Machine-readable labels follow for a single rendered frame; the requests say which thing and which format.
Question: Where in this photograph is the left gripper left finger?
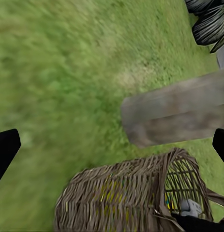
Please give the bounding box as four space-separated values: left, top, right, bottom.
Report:
0 129 21 180

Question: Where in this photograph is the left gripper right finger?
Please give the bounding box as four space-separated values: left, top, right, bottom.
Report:
212 128 224 162

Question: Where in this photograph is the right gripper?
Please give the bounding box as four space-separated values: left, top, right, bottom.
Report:
171 212 208 232

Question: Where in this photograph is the wicker basket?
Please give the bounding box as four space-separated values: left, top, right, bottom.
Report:
52 146 224 232

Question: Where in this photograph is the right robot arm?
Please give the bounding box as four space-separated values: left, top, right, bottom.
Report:
171 198 224 232

